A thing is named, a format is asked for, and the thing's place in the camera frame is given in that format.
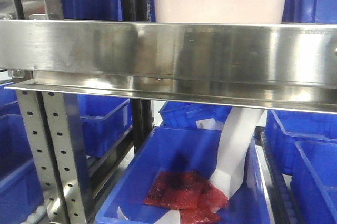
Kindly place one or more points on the blue bin lower right back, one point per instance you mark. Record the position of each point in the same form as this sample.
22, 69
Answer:
283, 128

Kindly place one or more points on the stainless steel shelf beam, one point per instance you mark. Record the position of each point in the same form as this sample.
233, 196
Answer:
278, 67

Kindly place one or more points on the blue bin lower right front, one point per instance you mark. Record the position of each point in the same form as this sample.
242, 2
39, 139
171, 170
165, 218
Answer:
314, 181

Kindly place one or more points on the blue bin lower centre back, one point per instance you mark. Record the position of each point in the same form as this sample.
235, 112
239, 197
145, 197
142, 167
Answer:
194, 116

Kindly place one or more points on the blue bin lower left back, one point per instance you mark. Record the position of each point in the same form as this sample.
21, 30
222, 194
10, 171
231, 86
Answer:
104, 119

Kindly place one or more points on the large blue bin lower centre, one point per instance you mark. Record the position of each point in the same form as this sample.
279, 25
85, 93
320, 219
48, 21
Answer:
169, 149

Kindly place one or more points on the white paper strip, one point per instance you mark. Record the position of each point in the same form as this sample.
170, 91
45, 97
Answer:
233, 144

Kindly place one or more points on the blue bin lower far left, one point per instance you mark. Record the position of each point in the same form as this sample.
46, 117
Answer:
21, 192

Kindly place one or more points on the perforated steel shelf upright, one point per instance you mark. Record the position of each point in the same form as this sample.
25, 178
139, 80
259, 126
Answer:
51, 118

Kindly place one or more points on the black shelf post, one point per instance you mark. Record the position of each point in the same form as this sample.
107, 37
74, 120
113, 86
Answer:
136, 11

